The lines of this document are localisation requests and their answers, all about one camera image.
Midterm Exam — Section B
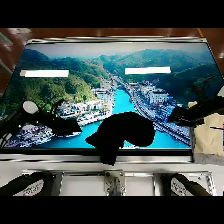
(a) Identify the grey garment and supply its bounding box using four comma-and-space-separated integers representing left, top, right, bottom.
191, 151, 224, 167

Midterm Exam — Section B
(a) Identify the black T-shirt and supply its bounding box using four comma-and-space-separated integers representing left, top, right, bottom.
84, 111, 157, 167

